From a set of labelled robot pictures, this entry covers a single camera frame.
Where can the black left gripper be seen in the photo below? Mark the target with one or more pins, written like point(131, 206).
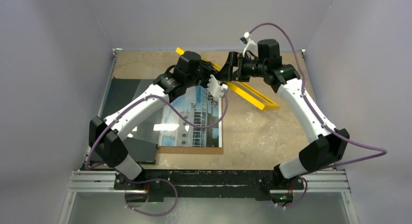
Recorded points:
point(208, 67)

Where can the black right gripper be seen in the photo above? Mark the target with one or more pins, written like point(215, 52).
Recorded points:
point(226, 73)

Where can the yellow wooden picture frame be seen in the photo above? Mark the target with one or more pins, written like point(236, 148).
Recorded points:
point(244, 90)

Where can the building and sky photo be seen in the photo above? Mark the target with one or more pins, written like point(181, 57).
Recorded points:
point(191, 120)

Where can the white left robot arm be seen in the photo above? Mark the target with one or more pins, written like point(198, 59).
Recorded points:
point(106, 135)

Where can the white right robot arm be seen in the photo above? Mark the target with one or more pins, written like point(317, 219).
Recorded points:
point(325, 144)

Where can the black flat box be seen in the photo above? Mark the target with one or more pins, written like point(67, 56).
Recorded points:
point(142, 142)

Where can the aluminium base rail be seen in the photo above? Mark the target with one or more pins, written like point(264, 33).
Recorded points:
point(255, 184)

